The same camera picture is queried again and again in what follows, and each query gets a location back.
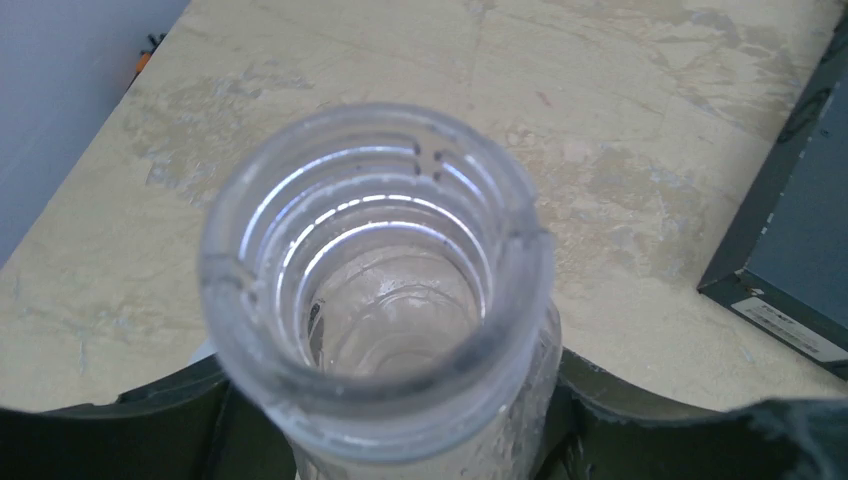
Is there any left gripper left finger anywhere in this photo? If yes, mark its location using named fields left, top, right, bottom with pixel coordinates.
left=1, top=356, right=297, bottom=479

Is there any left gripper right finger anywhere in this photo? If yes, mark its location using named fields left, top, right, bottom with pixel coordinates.
left=531, top=350, right=847, bottom=479

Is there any clear plastic bottle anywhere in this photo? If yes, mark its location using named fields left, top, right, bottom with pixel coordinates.
left=198, top=103, right=561, bottom=479

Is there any black flat electronics box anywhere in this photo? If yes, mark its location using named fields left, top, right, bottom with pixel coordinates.
left=697, top=14, right=847, bottom=379

